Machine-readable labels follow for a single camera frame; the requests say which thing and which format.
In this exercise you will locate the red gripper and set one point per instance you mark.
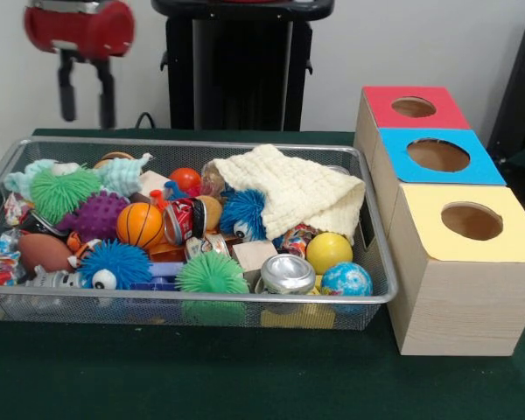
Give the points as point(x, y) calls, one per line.
point(79, 30)

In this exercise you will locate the green spiky ball with eyes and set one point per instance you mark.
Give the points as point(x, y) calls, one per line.
point(63, 192)

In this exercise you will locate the purple spiky ball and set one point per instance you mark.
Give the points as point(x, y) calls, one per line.
point(96, 216)

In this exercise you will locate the orange basketball toy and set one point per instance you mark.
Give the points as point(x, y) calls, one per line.
point(140, 225)

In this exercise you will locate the brown football toy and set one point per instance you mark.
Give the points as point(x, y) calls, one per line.
point(44, 253)

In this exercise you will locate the blue spiky ball with eye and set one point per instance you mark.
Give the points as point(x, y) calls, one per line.
point(118, 262)

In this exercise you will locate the cream waffle cloth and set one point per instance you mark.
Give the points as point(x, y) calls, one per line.
point(297, 192)

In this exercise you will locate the crushed silver can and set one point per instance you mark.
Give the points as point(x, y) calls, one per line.
point(288, 273)

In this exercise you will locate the yellow ball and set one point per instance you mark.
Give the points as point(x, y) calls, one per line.
point(329, 254)

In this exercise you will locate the dark green tablecloth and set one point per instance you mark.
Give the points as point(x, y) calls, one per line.
point(201, 376)

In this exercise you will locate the blue globe ball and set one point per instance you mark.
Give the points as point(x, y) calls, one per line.
point(346, 280)

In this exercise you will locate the black panel on stand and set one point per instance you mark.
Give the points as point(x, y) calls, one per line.
point(520, 87)

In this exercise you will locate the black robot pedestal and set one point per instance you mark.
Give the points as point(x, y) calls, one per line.
point(245, 65)

